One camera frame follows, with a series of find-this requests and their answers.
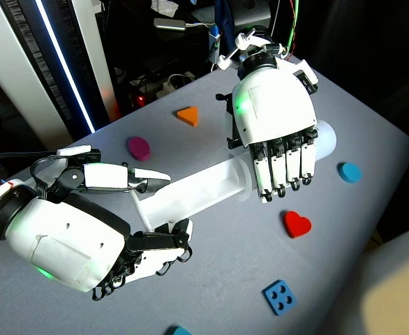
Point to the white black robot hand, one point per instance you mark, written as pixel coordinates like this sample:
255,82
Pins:
274,108
61,237

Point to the large clear plastic syringe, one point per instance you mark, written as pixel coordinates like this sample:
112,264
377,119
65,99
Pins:
197,195

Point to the orange triangle block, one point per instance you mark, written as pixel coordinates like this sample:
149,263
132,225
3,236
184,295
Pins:
188,116

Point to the blue round disc block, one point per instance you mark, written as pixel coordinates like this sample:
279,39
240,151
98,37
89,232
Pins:
349,171

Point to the white power strip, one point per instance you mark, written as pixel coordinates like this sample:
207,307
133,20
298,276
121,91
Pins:
174,82

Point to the magenta oval block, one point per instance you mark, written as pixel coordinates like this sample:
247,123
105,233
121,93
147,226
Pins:
138,148

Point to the red heart block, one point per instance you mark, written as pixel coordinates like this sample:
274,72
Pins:
295,225

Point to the flat silver grey device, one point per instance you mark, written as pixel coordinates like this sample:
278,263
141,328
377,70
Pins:
169,24

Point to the red glowing device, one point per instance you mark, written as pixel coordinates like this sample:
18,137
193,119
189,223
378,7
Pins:
140,101

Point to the teal blue block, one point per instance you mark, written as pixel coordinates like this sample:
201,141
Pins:
180,331

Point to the grey table cloth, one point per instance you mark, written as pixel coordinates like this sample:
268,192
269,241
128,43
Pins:
208,279

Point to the blue square four-hole block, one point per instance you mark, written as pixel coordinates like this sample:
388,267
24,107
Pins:
281,297

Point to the white column with light strip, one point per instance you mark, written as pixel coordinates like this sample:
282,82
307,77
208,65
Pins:
2,52

